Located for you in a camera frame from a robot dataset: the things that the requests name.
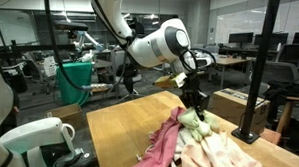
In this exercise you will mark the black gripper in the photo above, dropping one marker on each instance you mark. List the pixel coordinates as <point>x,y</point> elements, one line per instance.
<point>195,98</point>

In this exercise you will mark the pale peach cloth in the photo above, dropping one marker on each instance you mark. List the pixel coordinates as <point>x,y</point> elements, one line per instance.
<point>227,156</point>

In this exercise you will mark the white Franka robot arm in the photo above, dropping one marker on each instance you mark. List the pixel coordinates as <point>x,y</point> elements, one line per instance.
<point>157,47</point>

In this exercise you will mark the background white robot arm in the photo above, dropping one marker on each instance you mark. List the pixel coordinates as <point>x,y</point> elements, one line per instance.
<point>91,41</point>

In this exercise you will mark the cardboard box with black tape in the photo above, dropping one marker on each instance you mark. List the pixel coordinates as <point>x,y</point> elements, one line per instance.
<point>228,106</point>

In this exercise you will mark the wooden office desk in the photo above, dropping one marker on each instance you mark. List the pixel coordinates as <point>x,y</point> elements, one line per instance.
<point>230,61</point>

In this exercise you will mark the chair with black bag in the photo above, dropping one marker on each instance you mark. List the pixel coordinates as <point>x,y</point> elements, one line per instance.
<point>129,79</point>

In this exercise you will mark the grey office chair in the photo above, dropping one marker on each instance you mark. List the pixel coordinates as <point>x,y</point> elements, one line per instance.
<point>276,73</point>

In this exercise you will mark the wooden stool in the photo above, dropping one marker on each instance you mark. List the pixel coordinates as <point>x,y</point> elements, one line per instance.
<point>288,111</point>

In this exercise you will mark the black garment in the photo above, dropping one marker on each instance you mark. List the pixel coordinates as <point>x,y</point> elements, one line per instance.
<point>286,90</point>

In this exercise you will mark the black office chair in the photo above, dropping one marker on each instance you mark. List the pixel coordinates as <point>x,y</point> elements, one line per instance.
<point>290,53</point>

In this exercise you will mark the green fabric cover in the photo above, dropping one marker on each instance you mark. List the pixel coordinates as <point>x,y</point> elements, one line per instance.
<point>74,84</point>

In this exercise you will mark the small open cardboard box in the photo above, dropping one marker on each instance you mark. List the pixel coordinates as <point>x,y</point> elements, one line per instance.
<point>66,115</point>

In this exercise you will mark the black mounting bar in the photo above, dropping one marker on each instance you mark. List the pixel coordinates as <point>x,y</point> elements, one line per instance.
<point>34,47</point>

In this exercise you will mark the olive wrist camera box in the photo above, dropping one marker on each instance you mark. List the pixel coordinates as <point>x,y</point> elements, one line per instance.
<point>168,81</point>

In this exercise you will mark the black camera stand pole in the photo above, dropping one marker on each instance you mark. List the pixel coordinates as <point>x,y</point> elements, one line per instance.
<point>260,64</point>

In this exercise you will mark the black stereo camera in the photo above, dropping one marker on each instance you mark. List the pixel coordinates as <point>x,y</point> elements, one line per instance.
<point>71,25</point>

